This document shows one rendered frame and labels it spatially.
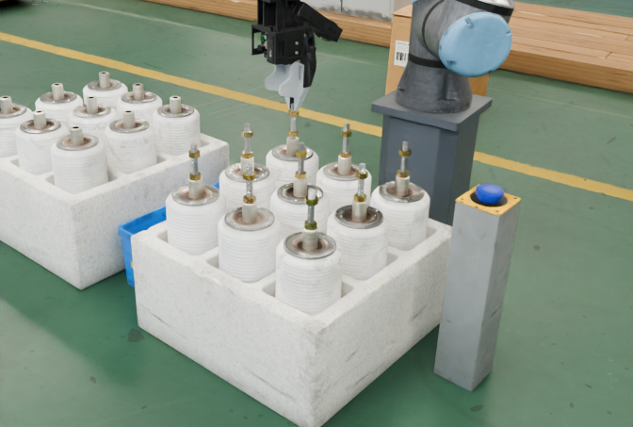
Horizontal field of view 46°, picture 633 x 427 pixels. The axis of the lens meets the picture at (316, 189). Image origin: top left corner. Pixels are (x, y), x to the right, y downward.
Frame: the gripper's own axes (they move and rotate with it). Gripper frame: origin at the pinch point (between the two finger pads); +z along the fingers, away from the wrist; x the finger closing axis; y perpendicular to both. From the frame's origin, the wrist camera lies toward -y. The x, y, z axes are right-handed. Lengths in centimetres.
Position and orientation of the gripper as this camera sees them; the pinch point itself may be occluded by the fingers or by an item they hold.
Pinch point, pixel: (296, 101)
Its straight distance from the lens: 133.0
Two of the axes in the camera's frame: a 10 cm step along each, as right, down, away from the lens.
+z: -0.3, 9.0, 4.3
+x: 6.1, 3.6, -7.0
